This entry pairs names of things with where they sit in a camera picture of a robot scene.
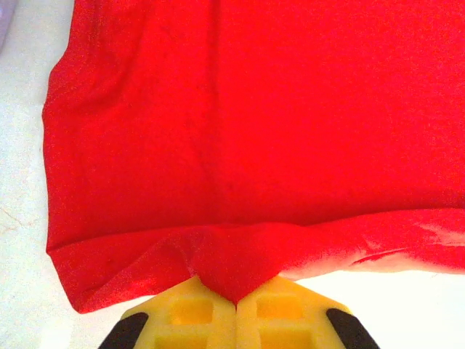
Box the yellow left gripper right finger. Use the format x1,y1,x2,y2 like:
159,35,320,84
235,275,382,349

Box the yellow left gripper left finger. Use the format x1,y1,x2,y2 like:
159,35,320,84
103,276,238,349

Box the red t-shirt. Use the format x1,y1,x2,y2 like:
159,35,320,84
42,0,465,316

